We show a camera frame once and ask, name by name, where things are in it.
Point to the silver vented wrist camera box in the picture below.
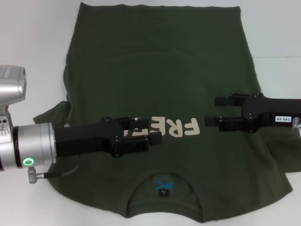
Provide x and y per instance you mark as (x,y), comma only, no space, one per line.
(11,80)

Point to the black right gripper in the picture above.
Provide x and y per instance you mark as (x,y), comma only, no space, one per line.
(263,110)

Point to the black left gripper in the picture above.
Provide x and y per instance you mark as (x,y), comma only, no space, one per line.
(82,139)

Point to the dark green FREE t-shirt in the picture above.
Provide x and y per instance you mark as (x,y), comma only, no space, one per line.
(152,70)

